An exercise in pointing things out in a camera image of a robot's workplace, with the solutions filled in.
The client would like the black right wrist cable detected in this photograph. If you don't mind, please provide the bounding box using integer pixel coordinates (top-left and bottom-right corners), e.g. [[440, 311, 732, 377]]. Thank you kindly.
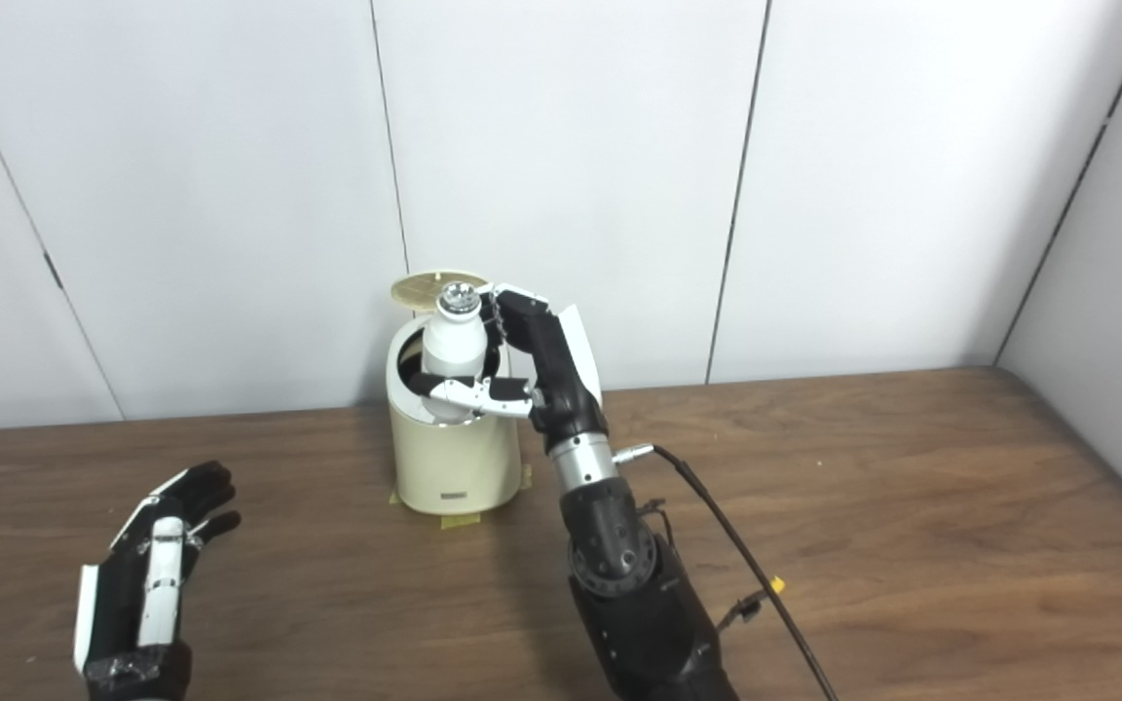
[[615, 443, 840, 701]]

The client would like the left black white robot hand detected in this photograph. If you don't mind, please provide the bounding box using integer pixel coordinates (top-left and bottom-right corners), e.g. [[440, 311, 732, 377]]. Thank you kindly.
[[73, 461, 242, 675]]

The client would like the small white plastic bottle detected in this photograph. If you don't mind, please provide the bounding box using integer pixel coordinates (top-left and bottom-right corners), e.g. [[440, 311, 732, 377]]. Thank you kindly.
[[421, 281, 489, 425]]

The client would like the cream round bin lid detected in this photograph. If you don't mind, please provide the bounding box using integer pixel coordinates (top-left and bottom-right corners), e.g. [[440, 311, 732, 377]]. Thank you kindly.
[[391, 271, 491, 314]]

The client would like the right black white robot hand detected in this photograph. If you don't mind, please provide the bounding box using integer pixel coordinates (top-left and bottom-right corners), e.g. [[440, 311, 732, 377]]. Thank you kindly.
[[408, 284, 611, 457]]

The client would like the cream-colored round bin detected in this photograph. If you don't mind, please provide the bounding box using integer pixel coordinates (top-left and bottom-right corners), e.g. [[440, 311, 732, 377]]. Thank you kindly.
[[386, 316, 525, 516]]

